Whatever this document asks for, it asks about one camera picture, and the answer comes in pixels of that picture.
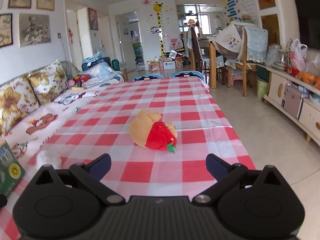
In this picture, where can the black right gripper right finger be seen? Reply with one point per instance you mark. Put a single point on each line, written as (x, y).
(227, 176)

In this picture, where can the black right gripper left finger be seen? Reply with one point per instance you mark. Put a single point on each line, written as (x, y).
(91, 174)

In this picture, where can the tan bear plush strawberry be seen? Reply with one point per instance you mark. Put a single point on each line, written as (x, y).
(149, 131)

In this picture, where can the white fluffy plush toy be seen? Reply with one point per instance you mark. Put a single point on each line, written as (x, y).
(46, 158)

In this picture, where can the red white checkered tablecloth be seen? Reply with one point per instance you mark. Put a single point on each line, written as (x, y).
(102, 126)

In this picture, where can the sofa with cartoon cover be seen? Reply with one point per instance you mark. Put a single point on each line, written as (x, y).
(28, 136)

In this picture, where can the cardboard box green print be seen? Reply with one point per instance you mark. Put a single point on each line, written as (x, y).
(11, 171)

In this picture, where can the green waste bin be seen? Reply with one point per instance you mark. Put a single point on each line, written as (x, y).
(262, 88)

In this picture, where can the red box on sofa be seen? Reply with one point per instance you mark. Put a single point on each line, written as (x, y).
(82, 77)

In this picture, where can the white tv cabinet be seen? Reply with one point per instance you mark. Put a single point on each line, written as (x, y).
(297, 97)

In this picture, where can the small floral cushion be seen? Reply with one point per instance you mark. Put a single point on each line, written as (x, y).
(48, 82)

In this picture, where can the large floral cushion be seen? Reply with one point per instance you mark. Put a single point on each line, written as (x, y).
(17, 101)

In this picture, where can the wooden dining chair blue cover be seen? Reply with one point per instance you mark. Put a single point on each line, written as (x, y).
(253, 50)

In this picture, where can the wooden dining table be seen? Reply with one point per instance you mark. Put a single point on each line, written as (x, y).
(223, 50)

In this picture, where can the white red plastic bag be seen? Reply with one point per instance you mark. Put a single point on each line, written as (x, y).
(298, 53)

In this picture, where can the grey portrait sketch poster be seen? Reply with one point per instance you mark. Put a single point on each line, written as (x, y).
(34, 29)

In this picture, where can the black framed sketch picture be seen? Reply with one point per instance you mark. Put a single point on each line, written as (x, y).
(6, 30)

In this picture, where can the giraffe height chart sticker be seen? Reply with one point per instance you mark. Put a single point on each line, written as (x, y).
(157, 7)

